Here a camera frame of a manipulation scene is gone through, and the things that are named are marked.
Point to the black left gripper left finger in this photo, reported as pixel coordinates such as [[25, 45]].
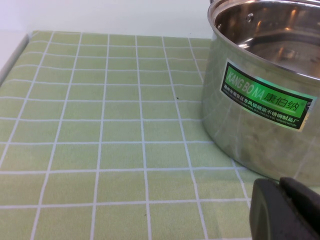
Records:
[[270, 212]]

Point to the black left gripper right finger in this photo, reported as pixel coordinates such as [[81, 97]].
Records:
[[305, 200]]

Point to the green checked tablecloth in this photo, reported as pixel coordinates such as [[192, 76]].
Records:
[[100, 150]]

